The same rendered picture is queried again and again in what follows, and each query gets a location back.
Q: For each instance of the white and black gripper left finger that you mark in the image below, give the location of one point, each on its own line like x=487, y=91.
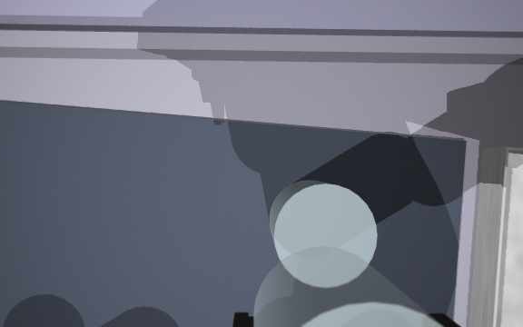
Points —
x=242, y=319

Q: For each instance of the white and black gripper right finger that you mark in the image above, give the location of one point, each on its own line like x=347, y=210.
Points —
x=444, y=320

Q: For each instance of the grey rectangular tray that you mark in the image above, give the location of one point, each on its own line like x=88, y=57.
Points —
x=497, y=286

